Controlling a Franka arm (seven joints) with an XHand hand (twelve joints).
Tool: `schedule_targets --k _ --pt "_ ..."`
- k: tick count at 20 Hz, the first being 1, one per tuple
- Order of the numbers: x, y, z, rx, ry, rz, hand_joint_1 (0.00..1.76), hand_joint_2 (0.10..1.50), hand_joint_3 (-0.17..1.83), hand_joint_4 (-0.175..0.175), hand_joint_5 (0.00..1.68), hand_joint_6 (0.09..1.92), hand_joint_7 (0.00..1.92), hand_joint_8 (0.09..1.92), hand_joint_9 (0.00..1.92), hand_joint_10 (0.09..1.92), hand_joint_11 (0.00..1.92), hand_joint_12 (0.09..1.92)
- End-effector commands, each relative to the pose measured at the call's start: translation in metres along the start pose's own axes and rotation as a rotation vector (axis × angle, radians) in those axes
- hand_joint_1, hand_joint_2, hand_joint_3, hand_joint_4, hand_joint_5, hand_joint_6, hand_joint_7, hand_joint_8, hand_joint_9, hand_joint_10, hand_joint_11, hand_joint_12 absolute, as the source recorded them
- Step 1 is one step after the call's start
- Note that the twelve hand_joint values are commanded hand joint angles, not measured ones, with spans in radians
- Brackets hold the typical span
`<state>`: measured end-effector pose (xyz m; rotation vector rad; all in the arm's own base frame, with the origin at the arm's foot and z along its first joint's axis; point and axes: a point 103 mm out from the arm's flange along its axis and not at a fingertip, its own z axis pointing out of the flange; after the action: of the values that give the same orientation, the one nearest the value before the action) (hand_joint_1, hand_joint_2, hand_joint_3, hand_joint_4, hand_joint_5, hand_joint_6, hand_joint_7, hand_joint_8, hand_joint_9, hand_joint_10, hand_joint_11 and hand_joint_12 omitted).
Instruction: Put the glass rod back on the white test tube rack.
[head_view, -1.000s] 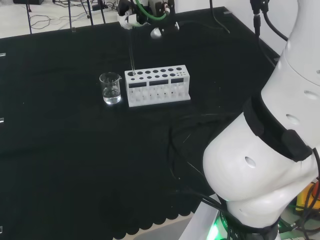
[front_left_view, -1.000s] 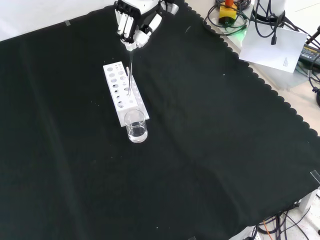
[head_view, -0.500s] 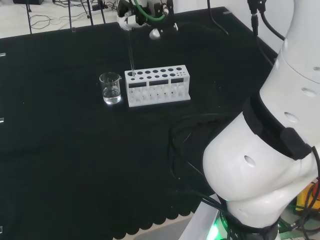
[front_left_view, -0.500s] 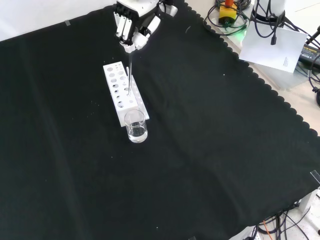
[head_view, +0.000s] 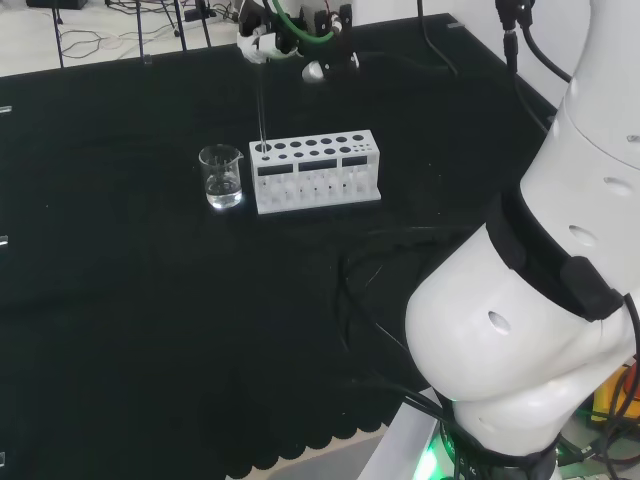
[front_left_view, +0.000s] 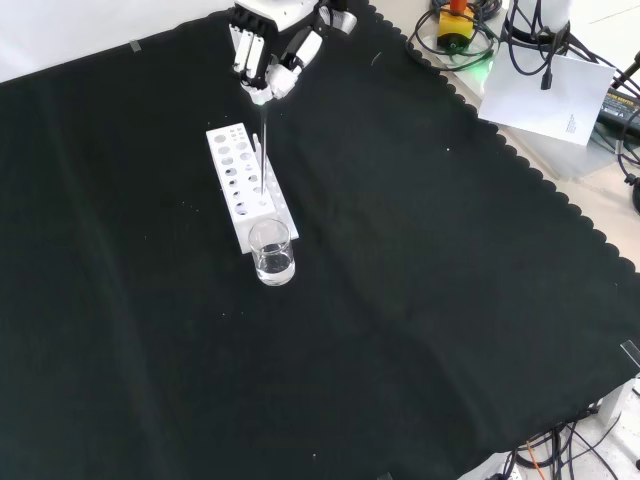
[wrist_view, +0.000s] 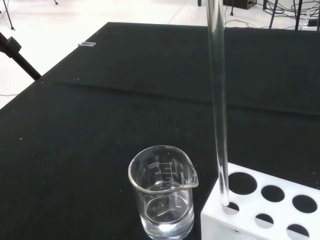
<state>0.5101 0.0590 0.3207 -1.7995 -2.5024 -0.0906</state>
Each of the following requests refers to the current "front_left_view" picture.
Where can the grey tape strip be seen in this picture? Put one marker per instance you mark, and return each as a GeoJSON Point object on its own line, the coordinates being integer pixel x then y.
{"type": "Point", "coordinates": [135, 46]}

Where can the clear glass rod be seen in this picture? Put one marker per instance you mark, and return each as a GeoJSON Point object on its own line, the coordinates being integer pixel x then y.
{"type": "Point", "coordinates": [263, 150]}

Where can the white cylindrical post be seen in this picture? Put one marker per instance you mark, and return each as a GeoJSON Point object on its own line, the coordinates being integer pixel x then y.
{"type": "Point", "coordinates": [555, 12]}

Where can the white test tube rack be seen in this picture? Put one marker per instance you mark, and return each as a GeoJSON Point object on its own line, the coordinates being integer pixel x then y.
{"type": "Point", "coordinates": [240, 227]}

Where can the pale grey board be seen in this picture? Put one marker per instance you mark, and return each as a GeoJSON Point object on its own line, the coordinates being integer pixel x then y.
{"type": "Point", "coordinates": [575, 160]}

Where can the black bench cloth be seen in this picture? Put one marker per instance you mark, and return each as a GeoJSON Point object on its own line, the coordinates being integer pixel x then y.
{"type": "Point", "coordinates": [400, 250]}

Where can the white paper sheet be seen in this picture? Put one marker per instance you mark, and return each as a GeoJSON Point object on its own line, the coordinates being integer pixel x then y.
{"type": "Point", "coordinates": [540, 100]}

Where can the black power adapter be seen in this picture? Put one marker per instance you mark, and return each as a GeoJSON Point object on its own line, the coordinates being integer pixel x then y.
{"type": "Point", "coordinates": [617, 107]}

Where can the small white thread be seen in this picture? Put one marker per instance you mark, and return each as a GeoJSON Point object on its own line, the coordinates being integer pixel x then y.
{"type": "Point", "coordinates": [376, 59]}

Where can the yellow stop button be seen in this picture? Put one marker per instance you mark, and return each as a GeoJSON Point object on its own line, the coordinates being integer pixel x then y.
{"type": "Point", "coordinates": [455, 25]}

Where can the clear tape strip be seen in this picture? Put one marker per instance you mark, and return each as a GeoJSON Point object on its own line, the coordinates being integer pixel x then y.
{"type": "Point", "coordinates": [631, 352]}

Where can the clear glass beaker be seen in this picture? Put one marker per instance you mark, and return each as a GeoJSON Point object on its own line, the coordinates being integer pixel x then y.
{"type": "Point", "coordinates": [272, 270]}

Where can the white box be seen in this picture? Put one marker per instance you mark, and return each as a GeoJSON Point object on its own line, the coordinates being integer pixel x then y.
{"type": "Point", "coordinates": [622, 400]}

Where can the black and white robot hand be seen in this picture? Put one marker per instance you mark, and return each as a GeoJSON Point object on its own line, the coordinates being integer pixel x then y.
{"type": "Point", "coordinates": [250, 50]}

